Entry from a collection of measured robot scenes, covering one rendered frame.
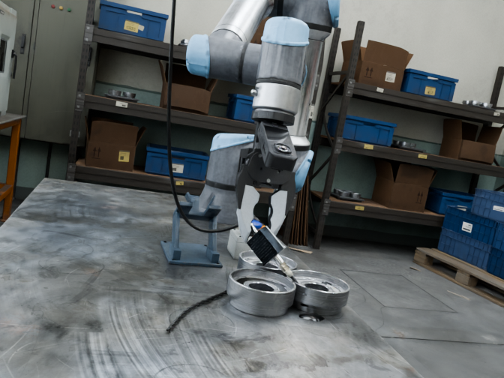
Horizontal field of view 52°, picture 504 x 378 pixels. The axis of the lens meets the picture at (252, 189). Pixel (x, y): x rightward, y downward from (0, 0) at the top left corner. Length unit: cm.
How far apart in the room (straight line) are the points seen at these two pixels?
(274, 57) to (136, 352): 49
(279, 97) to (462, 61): 509
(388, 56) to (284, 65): 401
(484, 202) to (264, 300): 412
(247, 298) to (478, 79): 535
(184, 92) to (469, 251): 278
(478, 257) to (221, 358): 428
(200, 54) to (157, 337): 52
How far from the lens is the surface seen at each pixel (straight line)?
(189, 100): 427
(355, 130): 474
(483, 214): 480
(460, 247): 499
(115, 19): 431
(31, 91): 460
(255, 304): 77
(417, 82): 500
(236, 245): 103
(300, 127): 131
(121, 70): 479
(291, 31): 86
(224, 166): 132
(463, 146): 530
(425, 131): 567
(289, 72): 84
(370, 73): 475
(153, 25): 433
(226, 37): 100
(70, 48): 457
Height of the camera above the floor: 109
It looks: 8 degrees down
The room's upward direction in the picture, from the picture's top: 10 degrees clockwise
